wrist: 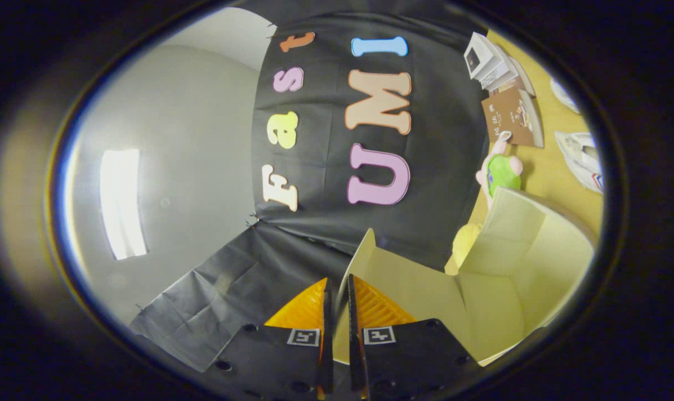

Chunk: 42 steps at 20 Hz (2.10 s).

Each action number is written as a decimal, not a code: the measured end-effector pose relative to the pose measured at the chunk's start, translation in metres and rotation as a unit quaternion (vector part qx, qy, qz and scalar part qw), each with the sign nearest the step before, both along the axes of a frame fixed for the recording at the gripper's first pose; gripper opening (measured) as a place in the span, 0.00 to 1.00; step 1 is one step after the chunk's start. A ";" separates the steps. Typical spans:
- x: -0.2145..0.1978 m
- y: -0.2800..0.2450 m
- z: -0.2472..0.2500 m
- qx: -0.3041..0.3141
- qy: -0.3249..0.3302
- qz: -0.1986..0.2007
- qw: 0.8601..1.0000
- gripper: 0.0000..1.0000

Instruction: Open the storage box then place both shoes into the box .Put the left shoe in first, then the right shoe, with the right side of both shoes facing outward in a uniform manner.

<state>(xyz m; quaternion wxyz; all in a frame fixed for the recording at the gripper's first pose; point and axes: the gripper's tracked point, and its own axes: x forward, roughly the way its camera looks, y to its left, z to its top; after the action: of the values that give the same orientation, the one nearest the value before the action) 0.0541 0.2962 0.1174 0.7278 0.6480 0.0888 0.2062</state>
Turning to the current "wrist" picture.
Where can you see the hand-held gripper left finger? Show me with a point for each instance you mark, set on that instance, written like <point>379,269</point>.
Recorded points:
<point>328,345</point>

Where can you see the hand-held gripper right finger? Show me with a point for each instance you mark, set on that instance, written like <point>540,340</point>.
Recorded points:
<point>352,345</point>

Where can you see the beige fabric storage box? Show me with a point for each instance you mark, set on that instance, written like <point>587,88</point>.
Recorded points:
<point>509,267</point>

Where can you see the white canvas shoe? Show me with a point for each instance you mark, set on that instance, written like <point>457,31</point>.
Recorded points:
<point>564,97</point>
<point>582,161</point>

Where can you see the yellow plush toy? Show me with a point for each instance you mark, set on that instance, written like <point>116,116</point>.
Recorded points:
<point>465,239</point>

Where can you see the green and pink plush toy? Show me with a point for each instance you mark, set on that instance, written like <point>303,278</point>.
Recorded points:
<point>501,175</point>

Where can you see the ceiling light panel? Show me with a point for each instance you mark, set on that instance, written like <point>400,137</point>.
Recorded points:
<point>122,206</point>

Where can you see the brown cover book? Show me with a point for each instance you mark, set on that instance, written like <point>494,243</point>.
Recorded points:
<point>509,117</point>

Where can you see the brown book under white books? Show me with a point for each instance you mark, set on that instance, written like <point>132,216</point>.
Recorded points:
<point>507,86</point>

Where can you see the white patterned cover book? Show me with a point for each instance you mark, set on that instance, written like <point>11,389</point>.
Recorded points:
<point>501,78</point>

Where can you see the white book with dark square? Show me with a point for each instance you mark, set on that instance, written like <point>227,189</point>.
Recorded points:
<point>479,55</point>

